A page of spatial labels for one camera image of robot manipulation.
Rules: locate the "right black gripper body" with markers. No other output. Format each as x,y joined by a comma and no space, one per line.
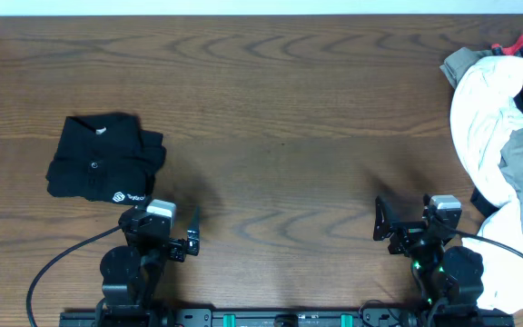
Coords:
408,243

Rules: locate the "white t-shirt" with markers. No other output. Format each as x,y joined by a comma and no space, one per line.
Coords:
483,116

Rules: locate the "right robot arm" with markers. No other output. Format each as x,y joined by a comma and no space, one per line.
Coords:
449,281

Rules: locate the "red garment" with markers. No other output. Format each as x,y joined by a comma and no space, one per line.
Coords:
518,44

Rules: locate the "folded black polo shirt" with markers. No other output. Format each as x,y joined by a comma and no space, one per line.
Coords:
106,158

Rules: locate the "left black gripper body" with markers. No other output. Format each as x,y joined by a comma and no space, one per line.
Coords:
166,243

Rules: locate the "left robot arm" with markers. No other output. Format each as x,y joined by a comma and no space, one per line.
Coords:
132,272

